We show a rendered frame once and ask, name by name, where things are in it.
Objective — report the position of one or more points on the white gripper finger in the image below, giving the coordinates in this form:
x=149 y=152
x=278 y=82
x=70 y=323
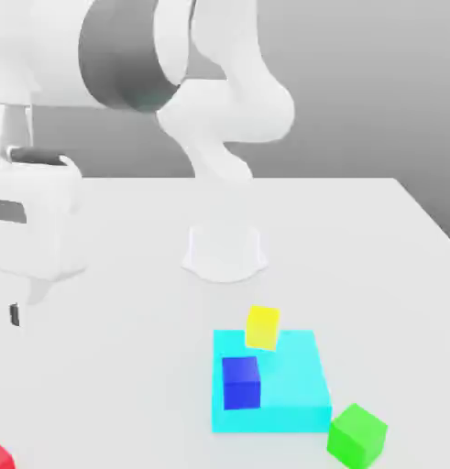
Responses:
x=38 y=289
x=14 y=315

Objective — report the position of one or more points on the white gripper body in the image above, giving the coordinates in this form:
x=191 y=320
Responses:
x=48 y=227

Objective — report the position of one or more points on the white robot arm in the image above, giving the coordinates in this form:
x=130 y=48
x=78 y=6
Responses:
x=224 y=117

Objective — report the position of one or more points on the small blue cube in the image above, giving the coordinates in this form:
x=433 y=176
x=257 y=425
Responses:
x=241 y=383

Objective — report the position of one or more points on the small yellow cube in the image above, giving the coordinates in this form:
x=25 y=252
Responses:
x=262 y=328

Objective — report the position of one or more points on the small green cube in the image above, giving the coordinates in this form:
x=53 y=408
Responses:
x=356 y=436

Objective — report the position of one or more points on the large cyan box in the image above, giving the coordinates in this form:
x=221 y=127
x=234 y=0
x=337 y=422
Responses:
x=294 y=381

